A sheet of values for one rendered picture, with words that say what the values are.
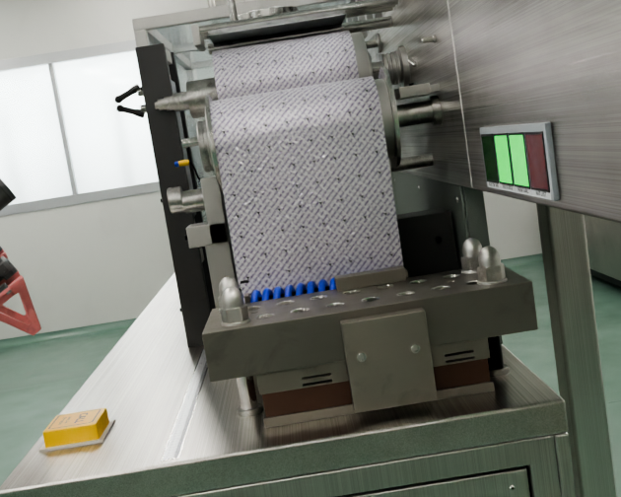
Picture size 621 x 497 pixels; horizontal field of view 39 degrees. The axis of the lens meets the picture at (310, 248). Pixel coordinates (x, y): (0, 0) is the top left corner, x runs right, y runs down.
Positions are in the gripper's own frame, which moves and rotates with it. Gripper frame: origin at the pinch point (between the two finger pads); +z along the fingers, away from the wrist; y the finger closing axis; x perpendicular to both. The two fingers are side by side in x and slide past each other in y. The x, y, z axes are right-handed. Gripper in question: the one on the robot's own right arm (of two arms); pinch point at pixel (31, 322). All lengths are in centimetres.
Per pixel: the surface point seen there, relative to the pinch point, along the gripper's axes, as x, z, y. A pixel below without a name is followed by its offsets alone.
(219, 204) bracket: -31.1, 4.3, -1.1
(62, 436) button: 6.0, 11.8, -12.5
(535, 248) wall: -305, 281, 447
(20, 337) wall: 37, 94, 589
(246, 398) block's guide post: -14.1, 22.3, -20.1
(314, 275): -33.2, 18.8, -12.2
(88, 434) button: 3.5, 13.6, -13.6
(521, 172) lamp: -46, 11, -54
